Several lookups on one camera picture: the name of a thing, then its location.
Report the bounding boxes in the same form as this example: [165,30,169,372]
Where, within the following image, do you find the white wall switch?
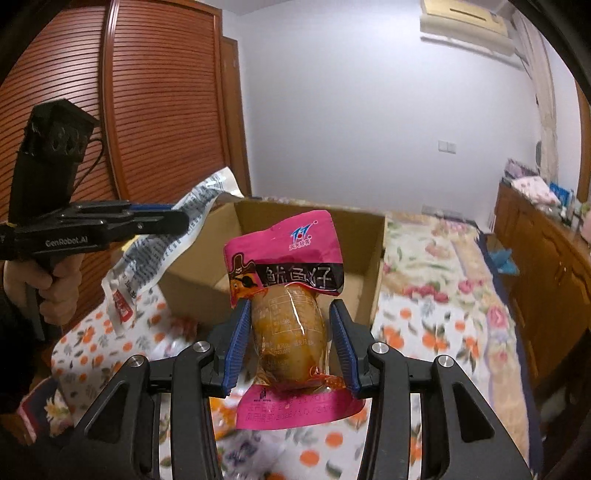
[438,140,457,154]

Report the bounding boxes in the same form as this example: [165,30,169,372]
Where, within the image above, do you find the beige curtain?
[513,12,559,181]

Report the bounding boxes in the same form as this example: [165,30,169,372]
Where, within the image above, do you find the person's left hand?
[3,254,84,326]

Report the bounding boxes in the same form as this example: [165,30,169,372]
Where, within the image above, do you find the white air conditioner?
[420,0,521,57]

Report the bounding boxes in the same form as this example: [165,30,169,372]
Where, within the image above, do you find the brown cardboard box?
[158,199,387,338]

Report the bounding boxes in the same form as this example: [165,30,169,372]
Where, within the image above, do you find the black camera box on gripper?
[8,99,99,226]

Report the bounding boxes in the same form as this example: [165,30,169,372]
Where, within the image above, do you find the teal cloth on floor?
[489,248,519,276]

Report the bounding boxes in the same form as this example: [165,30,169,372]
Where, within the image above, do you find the pink squid snack packet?
[223,210,365,430]

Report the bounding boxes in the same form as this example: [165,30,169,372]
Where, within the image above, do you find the floral quilt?
[257,195,537,471]

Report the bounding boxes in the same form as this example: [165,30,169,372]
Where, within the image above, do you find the white printed snack bag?
[101,167,243,335]

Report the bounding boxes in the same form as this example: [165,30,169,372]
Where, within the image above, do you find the folded floral cloth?
[511,176,560,206]

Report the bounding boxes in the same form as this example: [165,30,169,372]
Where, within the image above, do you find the orange-print white bedsheet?
[48,280,528,480]

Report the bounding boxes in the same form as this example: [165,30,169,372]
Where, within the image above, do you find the wooden sideboard cabinet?
[494,182,590,388]

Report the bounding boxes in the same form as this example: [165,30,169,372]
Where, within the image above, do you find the brown louvred wardrobe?
[0,0,253,333]

